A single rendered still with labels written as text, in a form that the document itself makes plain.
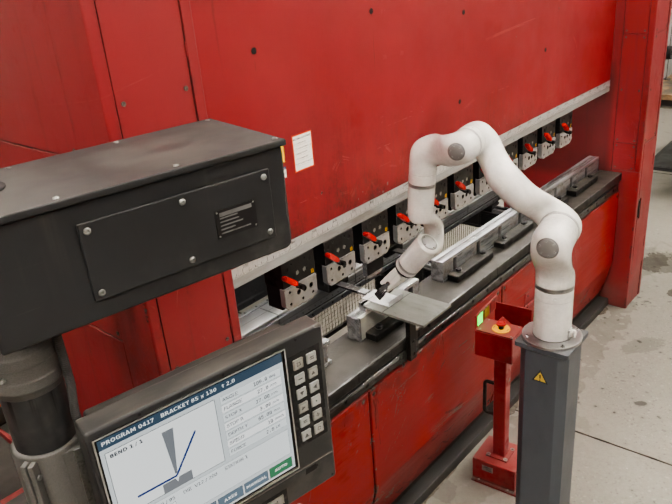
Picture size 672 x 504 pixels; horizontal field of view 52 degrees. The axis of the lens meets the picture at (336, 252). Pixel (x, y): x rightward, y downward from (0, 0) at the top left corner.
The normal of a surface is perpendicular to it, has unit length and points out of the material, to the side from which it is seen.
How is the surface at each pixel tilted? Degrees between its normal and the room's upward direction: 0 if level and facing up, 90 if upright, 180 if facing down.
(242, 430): 90
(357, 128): 90
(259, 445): 90
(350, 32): 90
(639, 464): 0
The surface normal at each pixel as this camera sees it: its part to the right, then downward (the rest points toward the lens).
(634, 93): -0.65, 0.36
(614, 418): -0.07, -0.91
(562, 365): 0.12, 0.39
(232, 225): 0.63, 0.27
